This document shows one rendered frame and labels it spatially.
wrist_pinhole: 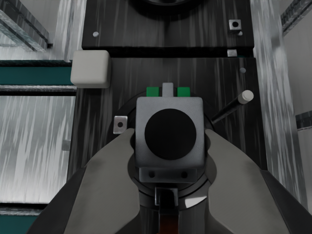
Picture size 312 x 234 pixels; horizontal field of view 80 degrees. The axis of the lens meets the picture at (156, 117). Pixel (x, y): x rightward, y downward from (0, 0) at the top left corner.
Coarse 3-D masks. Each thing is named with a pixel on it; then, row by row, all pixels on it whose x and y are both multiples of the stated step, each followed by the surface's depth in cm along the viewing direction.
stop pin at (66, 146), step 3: (63, 141) 24; (66, 141) 24; (69, 141) 24; (63, 144) 24; (66, 144) 24; (69, 144) 24; (63, 147) 24; (66, 147) 24; (69, 147) 24; (63, 150) 24; (66, 150) 24; (69, 150) 24
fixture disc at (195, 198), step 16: (144, 96) 22; (160, 96) 22; (192, 96) 22; (128, 112) 22; (208, 112) 22; (112, 128) 22; (208, 128) 21; (224, 128) 21; (144, 192) 20; (192, 192) 20; (176, 208) 20
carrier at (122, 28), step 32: (96, 0) 28; (128, 0) 28; (160, 0) 25; (192, 0) 25; (224, 0) 27; (96, 32) 26; (128, 32) 26; (160, 32) 26; (192, 32) 26; (224, 32) 26
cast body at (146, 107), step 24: (168, 96) 16; (144, 120) 12; (168, 120) 11; (192, 120) 12; (144, 144) 12; (168, 144) 11; (192, 144) 11; (144, 168) 14; (168, 168) 12; (192, 168) 11
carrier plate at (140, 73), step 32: (128, 64) 25; (160, 64) 25; (192, 64) 25; (224, 64) 25; (256, 64) 25; (96, 96) 25; (128, 96) 24; (224, 96) 24; (256, 96) 24; (96, 128) 24; (256, 128) 23; (256, 160) 22; (192, 224) 21
